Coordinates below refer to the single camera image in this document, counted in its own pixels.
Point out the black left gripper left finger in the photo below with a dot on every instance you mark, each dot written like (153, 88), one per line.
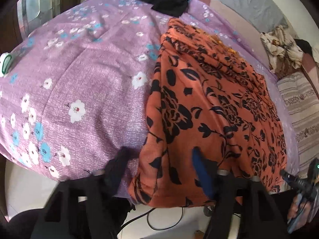
(87, 207)

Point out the pink headboard cushion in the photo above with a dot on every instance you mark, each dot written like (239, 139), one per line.
(310, 70)

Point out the black garment behind pile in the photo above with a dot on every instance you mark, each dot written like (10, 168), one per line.
(304, 46)

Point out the grey pillow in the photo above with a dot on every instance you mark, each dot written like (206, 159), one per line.
(264, 15)

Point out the dark wooden glass door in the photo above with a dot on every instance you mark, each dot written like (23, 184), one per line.
(23, 16)

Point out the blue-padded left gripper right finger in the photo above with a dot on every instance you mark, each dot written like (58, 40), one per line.
(260, 217)

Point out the cream brown floral cloth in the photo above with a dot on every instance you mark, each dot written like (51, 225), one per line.
(285, 56)

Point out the striped floral pillow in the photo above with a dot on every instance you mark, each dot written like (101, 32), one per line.
(301, 102)

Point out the person right hand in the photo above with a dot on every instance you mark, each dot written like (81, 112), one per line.
(292, 213)

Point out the orange black floral garment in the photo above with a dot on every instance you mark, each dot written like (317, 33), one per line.
(205, 96)

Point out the white green small cloth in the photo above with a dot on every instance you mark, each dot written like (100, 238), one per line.
(6, 60)

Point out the purple floral bedsheet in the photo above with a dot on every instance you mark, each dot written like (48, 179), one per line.
(79, 85)

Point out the pink mattress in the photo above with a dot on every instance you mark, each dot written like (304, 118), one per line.
(244, 29)

